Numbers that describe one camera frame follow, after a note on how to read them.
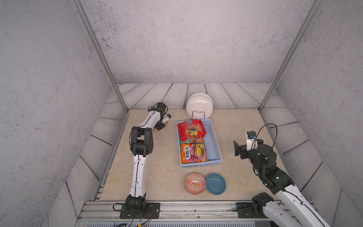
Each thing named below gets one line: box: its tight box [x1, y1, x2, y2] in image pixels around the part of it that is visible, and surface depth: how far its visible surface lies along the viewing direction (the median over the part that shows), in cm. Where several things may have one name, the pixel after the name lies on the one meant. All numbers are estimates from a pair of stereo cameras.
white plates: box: [186, 91, 214, 120], surface depth 106 cm
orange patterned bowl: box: [184, 172, 207, 196], surface depth 82 cm
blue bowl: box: [205, 173, 227, 196], surface depth 82 cm
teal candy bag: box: [179, 137, 206, 145], surface depth 98 cm
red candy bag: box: [177, 119, 207, 142], surface depth 96 cm
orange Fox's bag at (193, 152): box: [180, 141, 209, 165], surface depth 90 cm
